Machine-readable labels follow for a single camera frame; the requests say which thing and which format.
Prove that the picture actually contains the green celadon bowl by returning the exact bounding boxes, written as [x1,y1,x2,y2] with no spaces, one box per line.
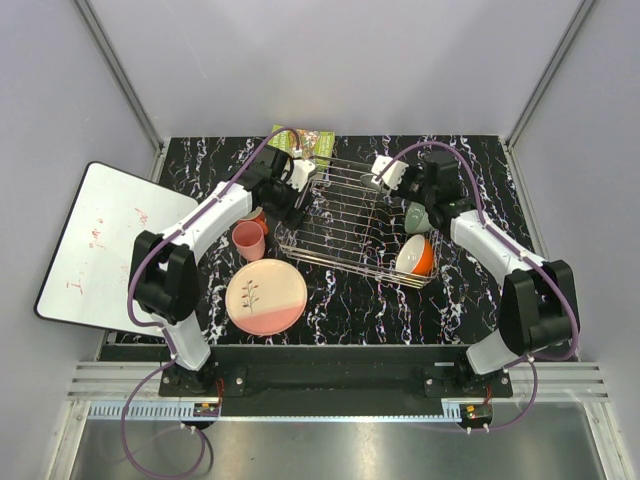
[404,202,433,235]

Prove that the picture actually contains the small orange white bowl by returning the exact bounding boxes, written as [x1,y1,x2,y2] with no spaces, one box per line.
[395,234,435,276]

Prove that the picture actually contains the wire dish rack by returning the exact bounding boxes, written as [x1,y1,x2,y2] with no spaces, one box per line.
[274,156,441,289]

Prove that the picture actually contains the cream pink leaf plate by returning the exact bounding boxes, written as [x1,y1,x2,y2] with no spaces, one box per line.
[225,259,308,336]

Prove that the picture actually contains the white scalloped plate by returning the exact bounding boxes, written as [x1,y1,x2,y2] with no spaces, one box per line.
[360,173,384,192]

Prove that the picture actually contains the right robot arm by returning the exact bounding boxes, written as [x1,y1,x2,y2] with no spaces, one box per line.
[379,142,580,397]

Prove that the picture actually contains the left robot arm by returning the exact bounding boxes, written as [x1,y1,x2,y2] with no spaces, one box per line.
[126,146,317,396]

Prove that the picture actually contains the orange mug white inside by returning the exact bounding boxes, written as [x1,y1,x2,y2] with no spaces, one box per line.
[238,207,269,235]

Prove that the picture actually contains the pink plastic cup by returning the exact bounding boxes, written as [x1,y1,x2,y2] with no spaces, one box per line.
[232,222,266,262]

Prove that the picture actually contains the green children's book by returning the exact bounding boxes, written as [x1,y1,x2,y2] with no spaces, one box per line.
[268,129,335,173]

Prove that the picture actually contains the white board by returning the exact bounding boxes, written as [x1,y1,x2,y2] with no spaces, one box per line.
[34,162,197,337]

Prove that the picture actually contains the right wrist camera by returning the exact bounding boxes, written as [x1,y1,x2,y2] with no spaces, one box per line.
[371,155,409,191]

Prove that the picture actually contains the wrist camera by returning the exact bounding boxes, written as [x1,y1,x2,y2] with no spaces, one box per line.
[287,159,317,192]
[371,155,409,191]

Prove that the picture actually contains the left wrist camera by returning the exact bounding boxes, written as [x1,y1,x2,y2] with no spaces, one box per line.
[287,159,317,192]

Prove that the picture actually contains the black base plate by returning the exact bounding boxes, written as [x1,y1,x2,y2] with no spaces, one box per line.
[159,345,513,399]

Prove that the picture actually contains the white cable duct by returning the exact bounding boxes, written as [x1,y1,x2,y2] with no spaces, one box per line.
[88,400,221,421]

